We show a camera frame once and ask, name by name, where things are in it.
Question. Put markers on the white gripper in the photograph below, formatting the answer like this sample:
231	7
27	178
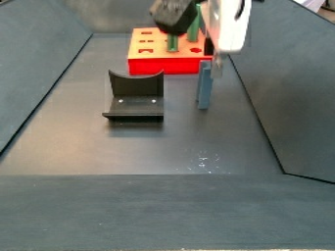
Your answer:
226	20

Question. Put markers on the blue-grey arch bar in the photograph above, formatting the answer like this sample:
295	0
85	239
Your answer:
204	85

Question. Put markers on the red shape sorting board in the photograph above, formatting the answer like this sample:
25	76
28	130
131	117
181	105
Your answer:
148	56

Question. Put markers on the green star peg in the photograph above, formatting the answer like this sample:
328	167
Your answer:
193	28

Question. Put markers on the green pentagon-headed peg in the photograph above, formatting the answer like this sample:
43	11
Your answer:
171	43

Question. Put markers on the black robot wrist joint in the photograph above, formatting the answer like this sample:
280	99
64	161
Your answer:
173	15

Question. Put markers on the black curved stand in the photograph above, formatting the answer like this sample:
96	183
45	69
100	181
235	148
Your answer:
137	97

